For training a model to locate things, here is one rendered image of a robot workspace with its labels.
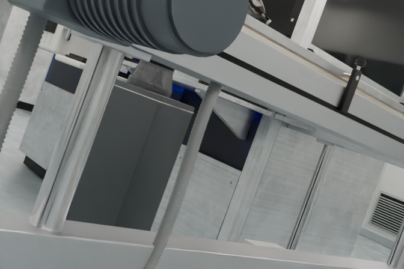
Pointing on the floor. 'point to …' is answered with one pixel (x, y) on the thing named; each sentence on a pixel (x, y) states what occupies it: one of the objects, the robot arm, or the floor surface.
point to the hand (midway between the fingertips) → (260, 12)
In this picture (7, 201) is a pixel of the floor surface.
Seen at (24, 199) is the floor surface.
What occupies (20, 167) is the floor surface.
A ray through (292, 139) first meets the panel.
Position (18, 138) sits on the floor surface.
